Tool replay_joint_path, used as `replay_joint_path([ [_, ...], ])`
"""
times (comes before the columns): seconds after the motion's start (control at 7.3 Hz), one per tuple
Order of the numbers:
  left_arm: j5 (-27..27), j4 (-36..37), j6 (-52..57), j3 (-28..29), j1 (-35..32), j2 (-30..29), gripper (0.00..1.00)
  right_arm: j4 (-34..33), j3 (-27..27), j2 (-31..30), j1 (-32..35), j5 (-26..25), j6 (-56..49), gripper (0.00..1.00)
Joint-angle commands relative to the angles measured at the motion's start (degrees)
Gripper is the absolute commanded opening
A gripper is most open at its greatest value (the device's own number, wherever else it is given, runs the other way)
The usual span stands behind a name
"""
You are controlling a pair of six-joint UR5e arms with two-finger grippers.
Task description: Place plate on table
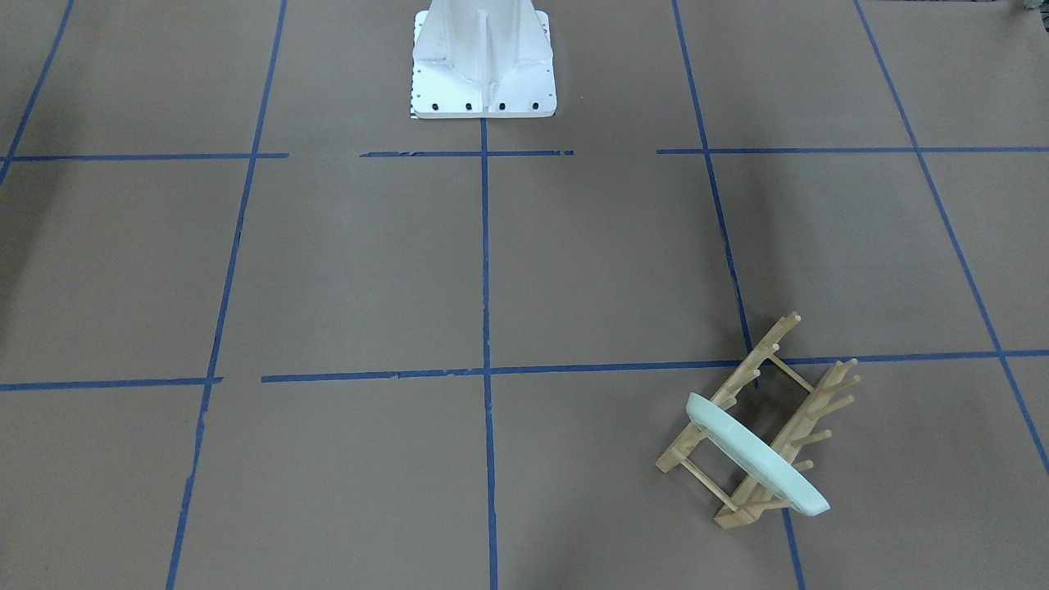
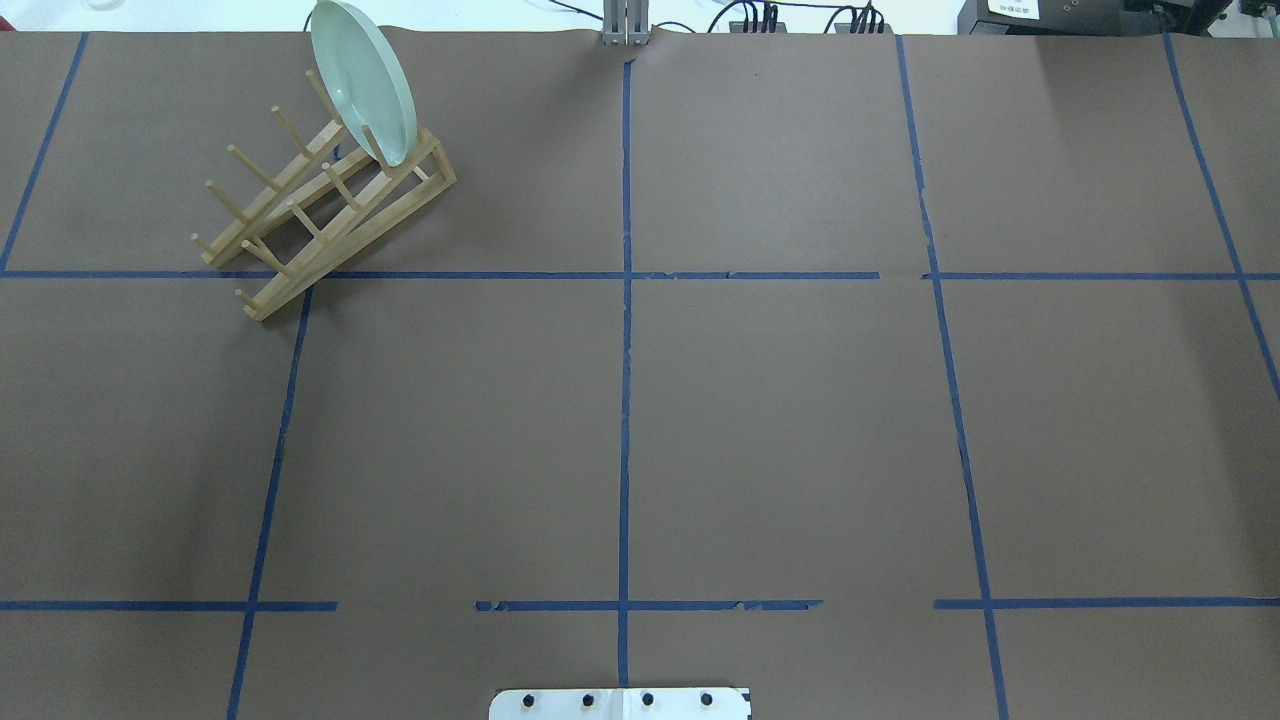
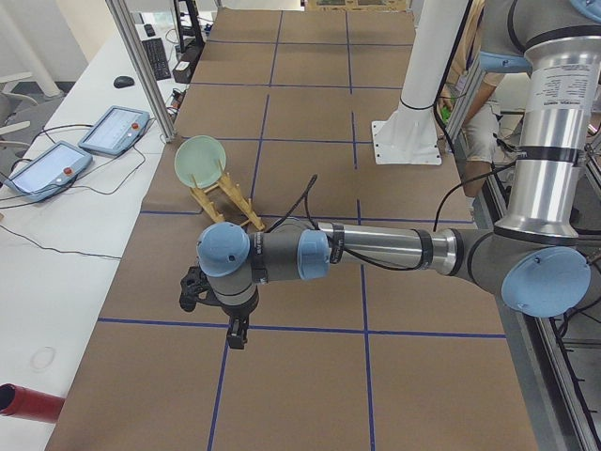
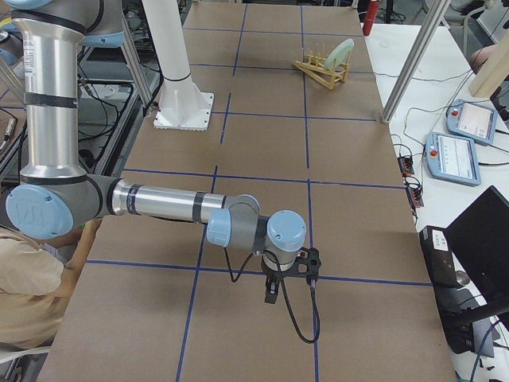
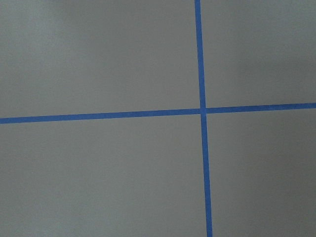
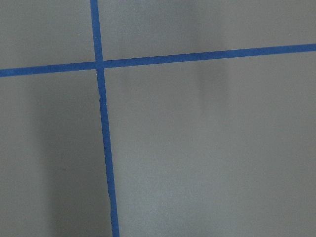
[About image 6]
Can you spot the blue tape line crosswise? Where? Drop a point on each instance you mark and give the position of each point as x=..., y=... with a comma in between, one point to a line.
x=129, y=62

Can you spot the blue tape line lengthwise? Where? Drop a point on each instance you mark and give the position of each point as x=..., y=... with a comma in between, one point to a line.
x=99, y=62

